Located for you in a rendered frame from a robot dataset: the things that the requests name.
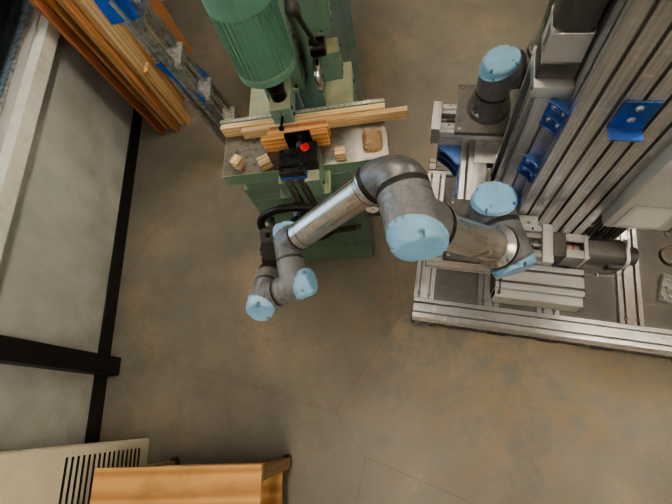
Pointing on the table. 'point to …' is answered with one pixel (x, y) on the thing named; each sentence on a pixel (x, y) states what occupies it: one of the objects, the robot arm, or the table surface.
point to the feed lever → (307, 31)
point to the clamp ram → (297, 138)
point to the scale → (305, 110)
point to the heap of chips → (372, 140)
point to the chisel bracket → (284, 105)
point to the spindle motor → (254, 39)
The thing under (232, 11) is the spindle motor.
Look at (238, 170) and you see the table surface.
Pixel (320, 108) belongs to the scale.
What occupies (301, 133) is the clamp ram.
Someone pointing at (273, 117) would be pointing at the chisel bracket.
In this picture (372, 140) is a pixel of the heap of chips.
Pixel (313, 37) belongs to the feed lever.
